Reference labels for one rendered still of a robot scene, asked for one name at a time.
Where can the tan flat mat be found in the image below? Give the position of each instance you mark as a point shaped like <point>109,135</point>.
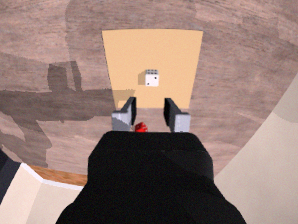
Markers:
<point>174,52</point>

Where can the white die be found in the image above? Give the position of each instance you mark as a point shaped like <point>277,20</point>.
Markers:
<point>151,77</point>

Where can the red die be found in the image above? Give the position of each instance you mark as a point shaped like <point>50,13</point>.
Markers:
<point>141,127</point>

